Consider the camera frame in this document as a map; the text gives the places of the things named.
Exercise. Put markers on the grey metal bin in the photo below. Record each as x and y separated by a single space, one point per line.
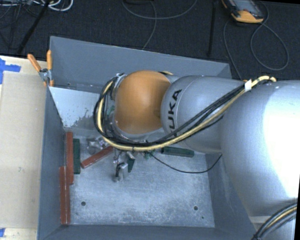
142 196

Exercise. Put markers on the pale cardboard board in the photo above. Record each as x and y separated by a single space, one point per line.
16 150

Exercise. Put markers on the grey shiny object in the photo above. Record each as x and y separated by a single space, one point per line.
94 145

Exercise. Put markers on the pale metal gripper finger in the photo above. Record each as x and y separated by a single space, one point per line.
117 178
124 167

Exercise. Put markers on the dark green flat block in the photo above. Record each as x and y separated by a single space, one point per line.
177 152
76 157
130 165

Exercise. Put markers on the red-brown flat block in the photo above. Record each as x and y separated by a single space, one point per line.
96 157
64 198
69 159

